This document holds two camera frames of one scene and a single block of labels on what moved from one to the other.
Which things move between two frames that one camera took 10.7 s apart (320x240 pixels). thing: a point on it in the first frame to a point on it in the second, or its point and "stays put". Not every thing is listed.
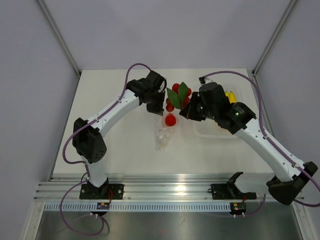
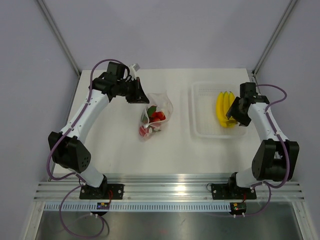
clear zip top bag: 163,135 to 158,111
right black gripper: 189,112 to 244,121
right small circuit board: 238,208 stays put
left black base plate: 106,191 stays put
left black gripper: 158,109 to 139,96
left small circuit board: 103,205 stays put
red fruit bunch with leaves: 178,97 to 150,120
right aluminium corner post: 286,13 stays put
